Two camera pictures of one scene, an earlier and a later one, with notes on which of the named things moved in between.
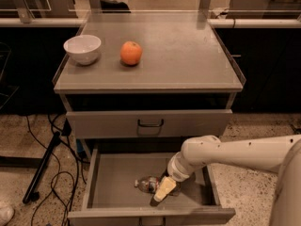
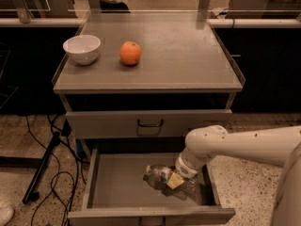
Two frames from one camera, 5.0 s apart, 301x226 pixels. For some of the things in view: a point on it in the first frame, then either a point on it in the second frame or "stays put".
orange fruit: x=131 y=53 stays put
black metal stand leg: x=32 y=193 stays put
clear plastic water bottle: x=152 y=184 -> x=157 y=175
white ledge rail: x=225 y=23 stays put
